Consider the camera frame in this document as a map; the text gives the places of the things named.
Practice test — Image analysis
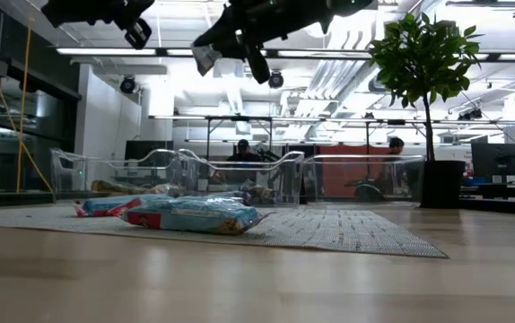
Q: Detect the black computer monitor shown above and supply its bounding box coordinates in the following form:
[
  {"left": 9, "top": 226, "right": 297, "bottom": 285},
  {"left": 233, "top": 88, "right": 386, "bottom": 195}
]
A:
[
  {"left": 125, "top": 139, "right": 176, "bottom": 162},
  {"left": 471, "top": 142, "right": 515, "bottom": 179}
]

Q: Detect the brown wrapper granola bar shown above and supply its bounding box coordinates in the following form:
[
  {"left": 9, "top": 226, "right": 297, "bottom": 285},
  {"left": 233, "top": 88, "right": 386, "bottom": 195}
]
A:
[{"left": 250, "top": 184, "right": 281, "bottom": 205}]

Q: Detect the red partition panel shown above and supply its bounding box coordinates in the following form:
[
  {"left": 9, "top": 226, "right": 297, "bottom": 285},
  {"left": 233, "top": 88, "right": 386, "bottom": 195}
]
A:
[{"left": 319, "top": 144, "right": 391, "bottom": 198}]

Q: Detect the clear plastic bin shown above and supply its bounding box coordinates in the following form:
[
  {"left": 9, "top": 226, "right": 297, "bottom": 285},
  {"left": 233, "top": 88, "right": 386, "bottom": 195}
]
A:
[
  {"left": 301, "top": 154, "right": 426, "bottom": 205},
  {"left": 174, "top": 149, "right": 306, "bottom": 208},
  {"left": 49, "top": 147, "right": 187, "bottom": 199}
]

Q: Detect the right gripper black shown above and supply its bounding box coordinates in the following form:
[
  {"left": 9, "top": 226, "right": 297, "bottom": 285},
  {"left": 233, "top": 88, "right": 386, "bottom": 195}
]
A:
[{"left": 192, "top": 0, "right": 330, "bottom": 85}]

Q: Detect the silver wrapper granola bar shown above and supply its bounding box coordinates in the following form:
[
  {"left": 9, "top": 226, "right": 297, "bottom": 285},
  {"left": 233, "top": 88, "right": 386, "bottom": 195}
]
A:
[{"left": 192, "top": 43, "right": 223, "bottom": 77}]

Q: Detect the grey woven placemat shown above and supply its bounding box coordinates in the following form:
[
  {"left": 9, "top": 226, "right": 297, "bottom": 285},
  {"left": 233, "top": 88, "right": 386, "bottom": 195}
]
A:
[{"left": 0, "top": 204, "right": 450, "bottom": 259}]

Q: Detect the black round ceiling spotlight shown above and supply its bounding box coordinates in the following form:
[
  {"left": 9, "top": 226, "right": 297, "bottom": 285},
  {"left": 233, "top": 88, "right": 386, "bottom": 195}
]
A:
[
  {"left": 267, "top": 70, "right": 285, "bottom": 90},
  {"left": 118, "top": 75, "right": 138, "bottom": 95}
]

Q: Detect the green wrapper granola bar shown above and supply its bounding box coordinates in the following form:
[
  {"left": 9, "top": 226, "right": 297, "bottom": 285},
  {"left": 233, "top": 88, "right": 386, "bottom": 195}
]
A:
[
  {"left": 90, "top": 179, "right": 151, "bottom": 196},
  {"left": 147, "top": 182, "right": 185, "bottom": 197}
]

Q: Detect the green potted plant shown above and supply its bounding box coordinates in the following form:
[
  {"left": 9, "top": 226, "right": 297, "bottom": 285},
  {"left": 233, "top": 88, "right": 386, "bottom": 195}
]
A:
[{"left": 368, "top": 12, "right": 483, "bottom": 210}]

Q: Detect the person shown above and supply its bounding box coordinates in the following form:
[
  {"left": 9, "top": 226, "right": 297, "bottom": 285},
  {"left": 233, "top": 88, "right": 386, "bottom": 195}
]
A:
[
  {"left": 225, "top": 138, "right": 263, "bottom": 163},
  {"left": 376, "top": 136, "right": 409, "bottom": 198}
]

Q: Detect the yellow extension cord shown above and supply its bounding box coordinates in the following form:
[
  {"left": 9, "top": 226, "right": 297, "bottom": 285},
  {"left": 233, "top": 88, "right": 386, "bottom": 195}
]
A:
[{"left": 0, "top": 0, "right": 54, "bottom": 194}]

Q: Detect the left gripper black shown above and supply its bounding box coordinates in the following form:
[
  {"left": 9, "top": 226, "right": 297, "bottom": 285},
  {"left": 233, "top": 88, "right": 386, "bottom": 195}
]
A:
[{"left": 41, "top": 0, "right": 155, "bottom": 50}]

